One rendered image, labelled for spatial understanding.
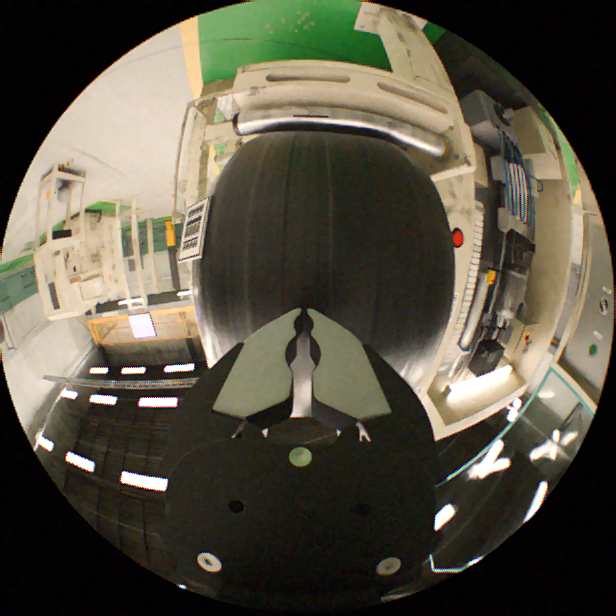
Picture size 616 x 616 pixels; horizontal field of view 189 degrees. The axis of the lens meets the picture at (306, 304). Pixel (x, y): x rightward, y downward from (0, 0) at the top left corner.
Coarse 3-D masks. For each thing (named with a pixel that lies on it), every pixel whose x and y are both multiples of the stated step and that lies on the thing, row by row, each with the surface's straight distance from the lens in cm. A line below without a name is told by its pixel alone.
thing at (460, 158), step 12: (456, 120) 39; (444, 132) 41; (456, 132) 38; (468, 132) 39; (456, 144) 38; (468, 144) 37; (420, 156) 46; (432, 156) 43; (444, 156) 39; (456, 156) 36; (468, 156) 36; (432, 168) 42; (444, 168) 39; (456, 168) 37; (468, 168) 36; (432, 180) 44
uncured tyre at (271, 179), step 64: (256, 192) 16; (320, 192) 15; (384, 192) 17; (256, 256) 14; (320, 256) 13; (384, 256) 14; (448, 256) 19; (256, 320) 14; (384, 320) 15; (448, 320) 22
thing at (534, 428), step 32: (544, 384) 66; (544, 416) 68; (576, 416) 66; (512, 448) 76; (544, 448) 71; (576, 448) 69; (448, 480) 102; (480, 480) 88; (512, 480) 80; (544, 480) 75; (448, 512) 109; (480, 512) 94; (512, 512) 86; (448, 544) 117; (480, 544) 102
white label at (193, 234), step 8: (200, 200) 20; (208, 200) 18; (192, 208) 20; (200, 208) 19; (208, 208) 18; (192, 216) 20; (200, 216) 18; (184, 224) 21; (192, 224) 19; (200, 224) 18; (184, 232) 20; (192, 232) 19; (200, 232) 17; (184, 240) 19; (192, 240) 18; (200, 240) 17; (184, 248) 19; (192, 248) 18; (200, 248) 17; (184, 256) 19; (192, 256) 17; (200, 256) 16
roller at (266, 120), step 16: (240, 112) 34; (256, 112) 32; (272, 112) 32; (288, 112) 31; (304, 112) 31; (320, 112) 31; (336, 112) 32; (352, 112) 32; (240, 128) 32; (256, 128) 32; (272, 128) 32; (288, 128) 32; (304, 128) 32; (320, 128) 32; (336, 128) 32; (352, 128) 32; (368, 128) 32; (384, 128) 33; (400, 128) 34; (416, 128) 36; (400, 144) 35; (416, 144) 35; (432, 144) 37
